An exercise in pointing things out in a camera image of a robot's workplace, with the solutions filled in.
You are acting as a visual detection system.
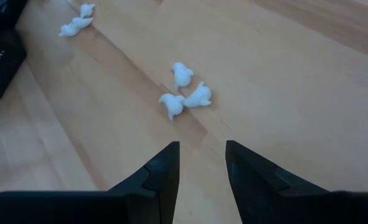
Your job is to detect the small white ghost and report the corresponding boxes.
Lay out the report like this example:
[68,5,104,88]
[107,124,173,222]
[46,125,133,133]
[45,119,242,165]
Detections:
[58,24,78,37]
[79,2,97,19]
[70,17,94,29]
[171,62,194,90]
[158,93,186,121]
[182,81,212,109]

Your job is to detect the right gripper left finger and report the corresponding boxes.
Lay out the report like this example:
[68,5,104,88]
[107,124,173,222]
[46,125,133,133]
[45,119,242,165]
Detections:
[107,141,181,224]

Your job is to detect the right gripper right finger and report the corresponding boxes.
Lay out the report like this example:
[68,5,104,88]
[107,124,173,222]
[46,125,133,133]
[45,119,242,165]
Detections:
[225,139,331,224]

